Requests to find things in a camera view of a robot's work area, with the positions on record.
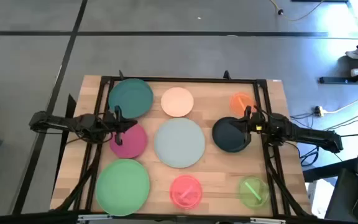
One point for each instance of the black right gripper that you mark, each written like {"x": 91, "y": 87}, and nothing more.
{"x": 253, "y": 124}

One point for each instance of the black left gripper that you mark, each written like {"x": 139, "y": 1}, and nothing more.
{"x": 112, "y": 124}

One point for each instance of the dark navy bowl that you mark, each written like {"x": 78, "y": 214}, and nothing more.
{"x": 225, "y": 138}

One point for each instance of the magenta plastic plate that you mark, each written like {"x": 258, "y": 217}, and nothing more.
{"x": 134, "y": 143}

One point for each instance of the large teal plastic plate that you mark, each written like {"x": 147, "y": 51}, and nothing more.
{"x": 135, "y": 93}

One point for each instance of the small peach plastic plate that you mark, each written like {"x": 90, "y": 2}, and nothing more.
{"x": 177, "y": 102}

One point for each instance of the large green plastic plate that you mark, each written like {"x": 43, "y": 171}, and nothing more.
{"x": 122, "y": 187}

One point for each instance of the red transparent plastic plate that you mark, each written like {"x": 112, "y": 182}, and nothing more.
{"x": 186, "y": 192}

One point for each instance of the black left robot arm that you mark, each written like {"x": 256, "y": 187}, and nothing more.
{"x": 61, "y": 123}

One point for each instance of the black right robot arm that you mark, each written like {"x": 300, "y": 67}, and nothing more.
{"x": 306, "y": 133}

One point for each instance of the orange transparent plastic plate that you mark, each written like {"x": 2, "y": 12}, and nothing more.
{"x": 238, "y": 102}

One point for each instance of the large light grey plate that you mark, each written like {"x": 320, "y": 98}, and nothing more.
{"x": 179, "y": 143}

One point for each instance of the power strip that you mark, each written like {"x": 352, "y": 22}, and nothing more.
{"x": 319, "y": 111}

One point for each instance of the black stand base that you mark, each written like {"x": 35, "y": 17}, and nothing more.
{"x": 337, "y": 80}

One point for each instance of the dark desk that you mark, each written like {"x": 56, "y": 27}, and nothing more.
{"x": 340, "y": 199}

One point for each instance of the black aluminium table frame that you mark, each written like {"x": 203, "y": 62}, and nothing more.
{"x": 182, "y": 80}

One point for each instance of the silver aluminium bracket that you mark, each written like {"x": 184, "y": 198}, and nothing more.
{"x": 267, "y": 220}
{"x": 93, "y": 217}

